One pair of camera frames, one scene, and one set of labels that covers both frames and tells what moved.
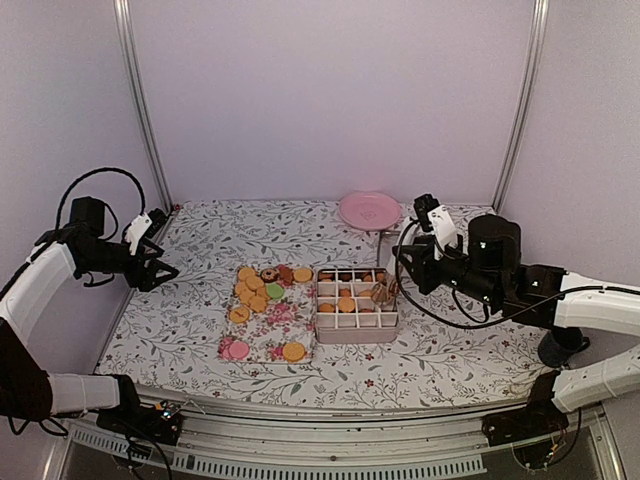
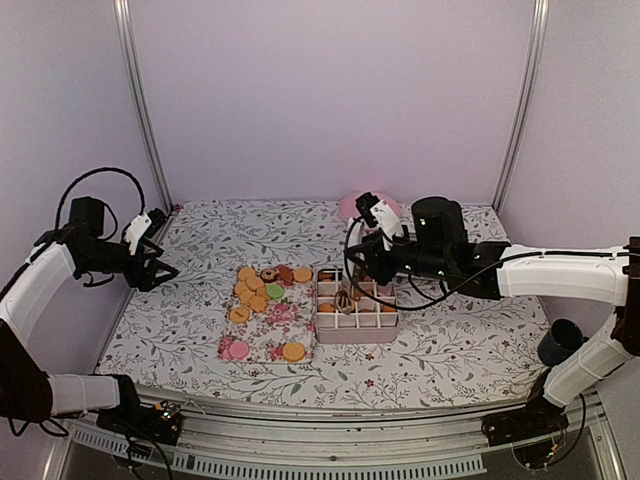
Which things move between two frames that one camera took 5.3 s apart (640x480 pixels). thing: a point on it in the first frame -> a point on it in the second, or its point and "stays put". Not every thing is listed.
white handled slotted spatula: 386,290 -> 356,284
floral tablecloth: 170,334 stays put
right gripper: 422,268 -> 373,249
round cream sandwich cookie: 294,351 stays put
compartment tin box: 346,311 stays put
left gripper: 135,276 stays put
